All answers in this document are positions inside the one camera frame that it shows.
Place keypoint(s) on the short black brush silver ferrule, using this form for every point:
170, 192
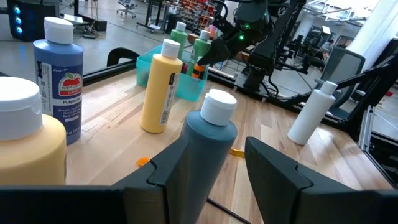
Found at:
227, 210

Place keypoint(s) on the black lit computer tower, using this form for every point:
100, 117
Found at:
37, 18

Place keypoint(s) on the small orange striped paint bottle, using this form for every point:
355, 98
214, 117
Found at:
198, 71

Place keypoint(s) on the blue-purple paint bottle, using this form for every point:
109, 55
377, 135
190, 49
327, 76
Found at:
59, 62

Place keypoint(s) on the teal plastic bin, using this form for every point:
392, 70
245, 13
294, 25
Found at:
189, 88

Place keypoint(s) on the dark teal paint bottle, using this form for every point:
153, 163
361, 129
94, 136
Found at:
211, 146

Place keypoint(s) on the black brush gold ferrule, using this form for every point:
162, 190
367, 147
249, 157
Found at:
237, 153

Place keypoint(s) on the grey mesh office chair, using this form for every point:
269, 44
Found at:
342, 65

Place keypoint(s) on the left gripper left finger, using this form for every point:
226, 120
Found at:
140, 199

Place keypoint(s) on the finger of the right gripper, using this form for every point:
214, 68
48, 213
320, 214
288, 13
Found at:
217, 51
224, 26

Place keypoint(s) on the black brush orange fan bristles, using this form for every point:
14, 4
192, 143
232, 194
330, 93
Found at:
143, 161

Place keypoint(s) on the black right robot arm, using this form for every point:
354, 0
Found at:
267, 59

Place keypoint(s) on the black side stand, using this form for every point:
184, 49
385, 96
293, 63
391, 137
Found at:
373, 93

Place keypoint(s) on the shelf with red bins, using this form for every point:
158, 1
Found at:
196, 12

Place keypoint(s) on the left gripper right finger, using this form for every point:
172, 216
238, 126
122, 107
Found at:
280, 193

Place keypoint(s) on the rolling office chair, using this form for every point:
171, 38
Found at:
127, 4

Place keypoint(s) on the white paint bottle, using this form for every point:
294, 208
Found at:
308, 121

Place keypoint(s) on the small pink paint bottle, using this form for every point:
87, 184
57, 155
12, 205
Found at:
184, 68

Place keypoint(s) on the person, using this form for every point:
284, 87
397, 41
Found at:
327, 46

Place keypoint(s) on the yellow paint bottle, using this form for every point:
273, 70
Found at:
31, 149
155, 93

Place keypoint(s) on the green paint bottle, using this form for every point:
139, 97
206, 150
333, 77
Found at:
178, 37
200, 49

